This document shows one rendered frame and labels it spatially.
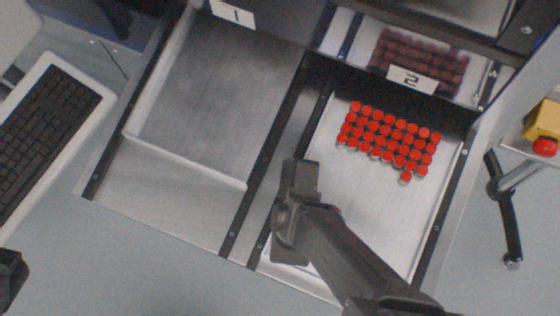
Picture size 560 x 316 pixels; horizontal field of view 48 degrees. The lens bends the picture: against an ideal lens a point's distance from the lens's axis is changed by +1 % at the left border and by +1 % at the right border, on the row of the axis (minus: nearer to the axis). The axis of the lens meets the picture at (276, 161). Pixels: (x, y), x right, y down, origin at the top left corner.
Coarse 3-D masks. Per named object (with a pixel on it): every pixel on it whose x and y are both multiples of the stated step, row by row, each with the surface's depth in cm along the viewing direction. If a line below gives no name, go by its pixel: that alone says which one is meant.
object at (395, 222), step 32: (320, 128) 120; (352, 128) 120; (320, 160) 119; (352, 160) 119; (448, 160) 118; (352, 192) 117; (384, 192) 117; (416, 192) 117; (352, 224) 115; (384, 224) 115; (416, 224) 115; (384, 256) 114; (416, 256) 112
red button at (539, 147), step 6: (534, 144) 106; (540, 144) 105; (546, 144) 104; (552, 144) 104; (534, 150) 106; (540, 150) 105; (546, 150) 104; (552, 150) 104; (546, 156) 106; (552, 156) 105
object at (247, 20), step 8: (216, 0) 110; (216, 8) 113; (224, 8) 111; (232, 8) 110; (224, 16) 115; (232, 16) 113; (240, 16) 112; (248, 16) 110; (240, 24) 115; (248, 24) 113
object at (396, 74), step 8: (392, 72) 108; (400, 72) 106; (408, 72) 105; (392, 80) 111; (400, 80) 109; (424, 80) 106; (432, 80) 104; (416, 88) 110; (424, 88) 109; (432, 88) 107
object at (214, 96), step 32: (192, 32) 127; (224, 32) 127; (256, 32) 126; (160, 64) 123; (192, 64) 125; (224, 64) 125; (256, 64) 124; (288, 64) 124; (160, 96) 124; (192, 96) 123; (224, 96) 123; (256, 96) 123; (128, 128) 120; (160, 128) 122; (192, 128) 122; (224, 128) 121; (256, 128) 121; (192, 160) 116; (224, 160) 120; (256, 160) 116
